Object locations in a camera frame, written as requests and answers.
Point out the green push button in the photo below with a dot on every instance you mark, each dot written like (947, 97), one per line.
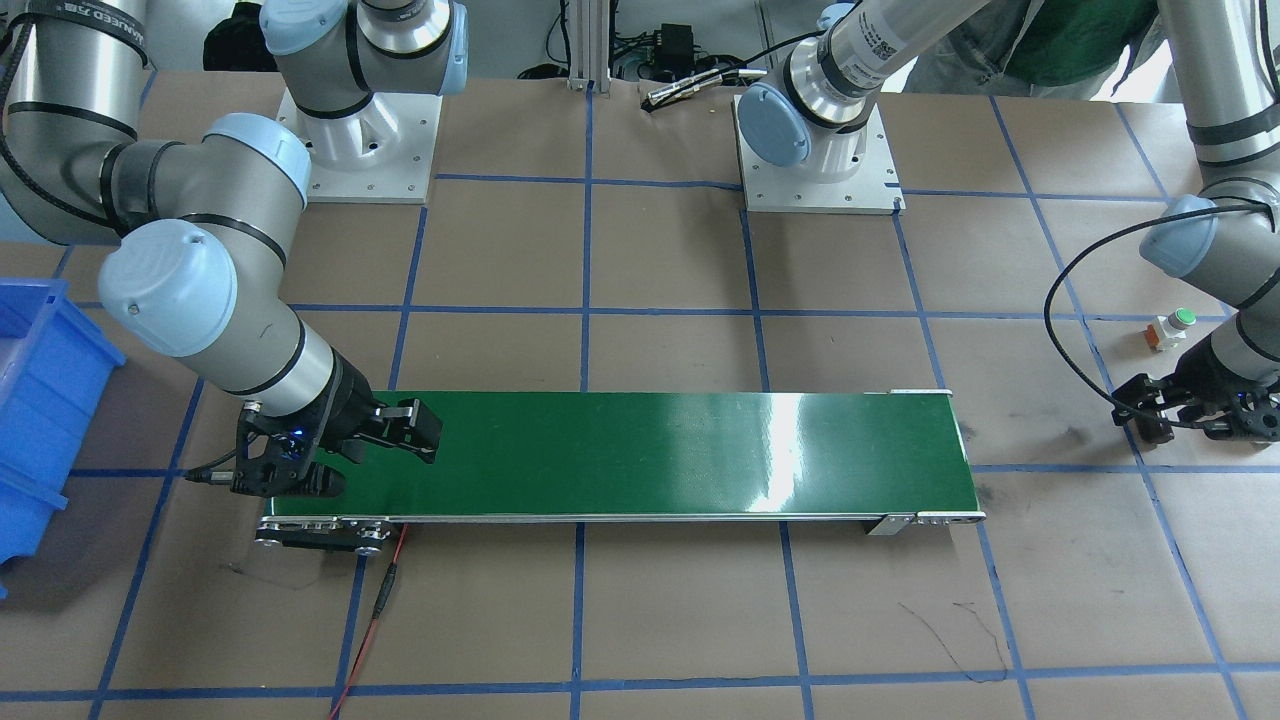
(1168, 331)

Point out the aluminium frame post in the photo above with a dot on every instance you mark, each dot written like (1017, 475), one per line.
(589, 36)

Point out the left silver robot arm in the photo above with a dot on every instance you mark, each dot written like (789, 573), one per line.
(1221, 240)

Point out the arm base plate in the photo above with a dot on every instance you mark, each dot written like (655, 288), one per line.
(382, 154)
(843, 174)

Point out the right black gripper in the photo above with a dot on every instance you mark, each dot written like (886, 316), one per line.
(352, 404)

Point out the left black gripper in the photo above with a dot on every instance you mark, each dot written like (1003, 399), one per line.
(1207, 386)

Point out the blue plastic bin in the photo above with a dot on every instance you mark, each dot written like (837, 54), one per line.
(56, 362)

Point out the green conveyor belt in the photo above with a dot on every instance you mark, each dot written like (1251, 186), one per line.
(892, 459)

